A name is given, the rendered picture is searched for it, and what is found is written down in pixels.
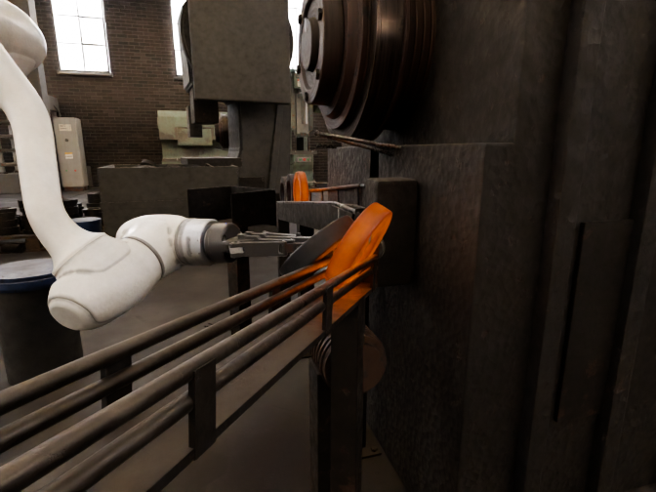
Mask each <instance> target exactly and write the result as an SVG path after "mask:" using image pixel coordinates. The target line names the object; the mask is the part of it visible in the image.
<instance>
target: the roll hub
mask: <svg viewBox="0 0 656 492"><path fill-rule="evenodd" d="M318 8H321V9H322V20H317V18H316V12H317V9H318ZM301 14H302V23H301V24H299V37H298V64H299V65H300V67H301V72H300V74H299V79H300V86H301V91H302V95H303V97H304V92H307V94H308V100H307V102H306V103H307V104H317V105H327V104H328V103H329V102H330V101H331V100H332V99H333V97H334V95H335V93H336V90H337V87H338V83H339V79H340V74H341V69H342V62H343V53H344V40H345V20H344V8H343V1H342V0H303V3H302V9H301ZM315 69H319V79H318V80H314V70H315Z"/></svg>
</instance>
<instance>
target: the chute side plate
mask: <svg viewBox="0 0 656 492"><path fill-rule="evenodd" d="M338 209H339V218H340V217H342V216H346V215H348V216H350V217H351V218H352V219H353V220H354V214H353V213H351V212H348V211H346V210H344V209H341V208H339V207H337V206H334V205H327V204H292V203H276V213H277V214H278V220H282V221H286V222H289V223H293V224H296V223H297V217H298V218H299V219H300V225H301V226H307V227H311V228H314V229H318V230H321V229H322V228H324V227H325V226H327V225H329V224H330V223H332V222H333V221H335V220H337V219H338Z"/></svg>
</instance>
